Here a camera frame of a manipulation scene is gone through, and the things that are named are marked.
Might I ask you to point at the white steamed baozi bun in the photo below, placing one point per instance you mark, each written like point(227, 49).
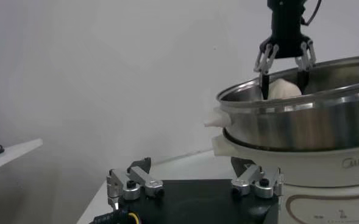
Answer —
point(282, 89)

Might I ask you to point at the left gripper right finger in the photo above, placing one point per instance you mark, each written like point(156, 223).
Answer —
point(249, 181)

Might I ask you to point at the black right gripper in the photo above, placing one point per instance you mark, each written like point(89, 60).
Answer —
point(287, 27)

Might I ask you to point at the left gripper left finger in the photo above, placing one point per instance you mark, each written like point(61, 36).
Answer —
point(148, 184)

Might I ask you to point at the white electric cooker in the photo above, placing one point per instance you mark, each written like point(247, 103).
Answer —
point(319, 170)

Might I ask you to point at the steel steamer basket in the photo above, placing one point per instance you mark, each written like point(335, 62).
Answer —
point(289, 128)

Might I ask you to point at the white side table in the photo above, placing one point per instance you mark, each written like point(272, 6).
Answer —
point(14, 152)

